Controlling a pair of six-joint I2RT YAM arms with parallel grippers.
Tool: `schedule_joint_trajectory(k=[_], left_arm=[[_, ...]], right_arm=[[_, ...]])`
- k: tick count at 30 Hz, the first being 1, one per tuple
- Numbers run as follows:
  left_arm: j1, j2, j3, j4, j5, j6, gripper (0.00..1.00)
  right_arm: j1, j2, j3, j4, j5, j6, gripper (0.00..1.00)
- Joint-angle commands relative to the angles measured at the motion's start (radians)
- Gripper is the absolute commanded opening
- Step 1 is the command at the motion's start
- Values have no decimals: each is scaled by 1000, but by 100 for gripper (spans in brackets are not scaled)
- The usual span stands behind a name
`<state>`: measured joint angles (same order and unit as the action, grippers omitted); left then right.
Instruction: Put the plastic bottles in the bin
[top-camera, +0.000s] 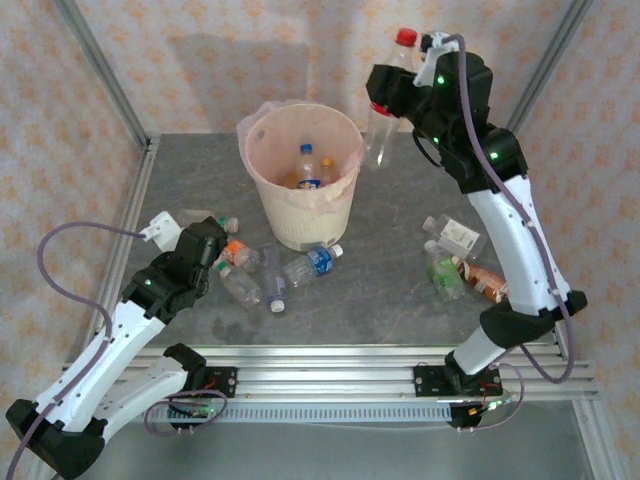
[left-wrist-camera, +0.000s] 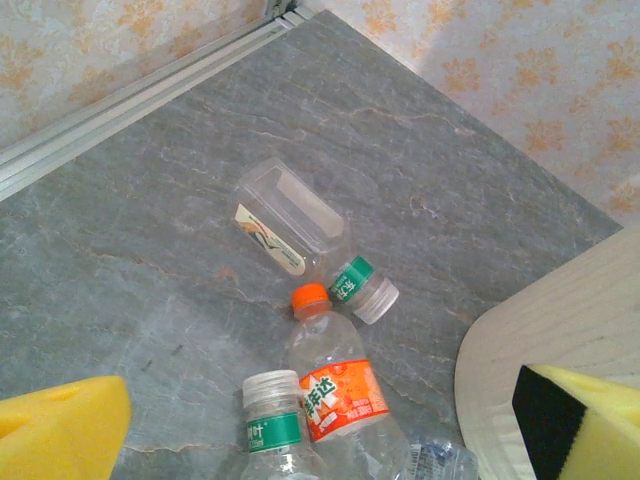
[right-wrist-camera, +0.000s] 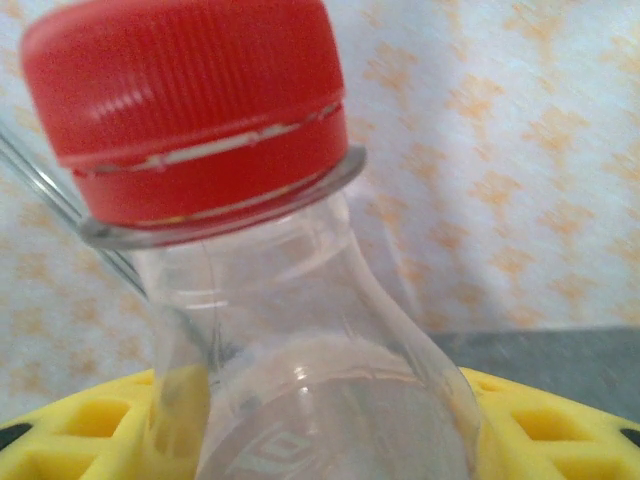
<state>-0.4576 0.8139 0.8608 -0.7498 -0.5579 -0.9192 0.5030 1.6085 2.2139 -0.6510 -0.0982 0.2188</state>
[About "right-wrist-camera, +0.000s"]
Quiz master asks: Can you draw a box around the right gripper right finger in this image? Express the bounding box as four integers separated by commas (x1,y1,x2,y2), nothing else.
459,367,640,480

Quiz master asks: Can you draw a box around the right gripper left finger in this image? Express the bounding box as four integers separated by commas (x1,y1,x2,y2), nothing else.
0,367,211,480

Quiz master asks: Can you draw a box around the red label cola bottle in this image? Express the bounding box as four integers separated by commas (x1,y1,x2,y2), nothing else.
19,0,494,480

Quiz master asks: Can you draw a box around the aluminium frame post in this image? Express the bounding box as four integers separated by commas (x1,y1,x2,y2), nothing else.
0,119,149,301

